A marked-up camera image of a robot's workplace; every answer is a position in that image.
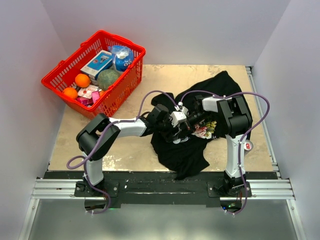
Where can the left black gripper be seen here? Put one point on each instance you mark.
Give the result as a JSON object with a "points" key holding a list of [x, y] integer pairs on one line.
{"points": [[170, 136]]}

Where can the black printed t-shirt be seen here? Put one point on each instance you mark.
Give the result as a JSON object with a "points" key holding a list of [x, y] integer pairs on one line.
{"points": [[187, 157]]}

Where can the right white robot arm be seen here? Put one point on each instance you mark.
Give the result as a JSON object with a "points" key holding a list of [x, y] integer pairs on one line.
{"points": [[235, 120]]}

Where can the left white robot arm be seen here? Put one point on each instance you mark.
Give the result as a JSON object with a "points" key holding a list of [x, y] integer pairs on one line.
{"points": [[98, 136]]}

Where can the red plastic shopping basket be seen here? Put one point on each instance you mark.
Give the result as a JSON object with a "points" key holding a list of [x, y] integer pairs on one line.
{"points": [[63, 75]]}

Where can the pink snack packet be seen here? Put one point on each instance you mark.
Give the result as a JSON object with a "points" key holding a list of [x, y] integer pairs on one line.
{"points": [[95, 96]]}

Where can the green melon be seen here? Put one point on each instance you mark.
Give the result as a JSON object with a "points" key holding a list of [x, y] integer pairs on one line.
{"points": [[106, 78]]}

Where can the blue plastic bag item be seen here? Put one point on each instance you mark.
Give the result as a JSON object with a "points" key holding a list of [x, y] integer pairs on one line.
{"points": [[122, 57]]}

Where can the white red snack packet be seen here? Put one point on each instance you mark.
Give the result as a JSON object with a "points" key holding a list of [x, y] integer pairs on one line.
{"points": [[87, 92]]}

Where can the blue white product box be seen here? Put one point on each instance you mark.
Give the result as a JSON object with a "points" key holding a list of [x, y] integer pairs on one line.
{"points": [[101, 61]]}

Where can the orange fruit upper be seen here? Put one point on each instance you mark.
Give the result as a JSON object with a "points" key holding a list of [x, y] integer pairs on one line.
{"points": [[82, 80]]}

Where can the orange fruit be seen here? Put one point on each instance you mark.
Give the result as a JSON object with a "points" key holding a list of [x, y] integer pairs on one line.
{"points": [[70, 92], [82, 80]]}

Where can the orange fruit lower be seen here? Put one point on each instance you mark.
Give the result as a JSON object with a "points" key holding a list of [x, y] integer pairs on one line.
{"points": [[70, 92]]}

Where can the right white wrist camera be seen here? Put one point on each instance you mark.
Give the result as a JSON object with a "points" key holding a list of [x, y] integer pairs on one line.
{"points": [[181, 108]]}

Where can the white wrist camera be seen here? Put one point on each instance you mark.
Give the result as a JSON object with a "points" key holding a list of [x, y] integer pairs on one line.
{"points": [[177, 117], [181, 108]]}

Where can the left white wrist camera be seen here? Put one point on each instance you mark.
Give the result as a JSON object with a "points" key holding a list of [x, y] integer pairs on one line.
{"points": [[177, 117]]}

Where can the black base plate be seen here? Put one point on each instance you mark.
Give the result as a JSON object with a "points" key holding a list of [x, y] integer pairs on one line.
{"points": [[154, 188]]}

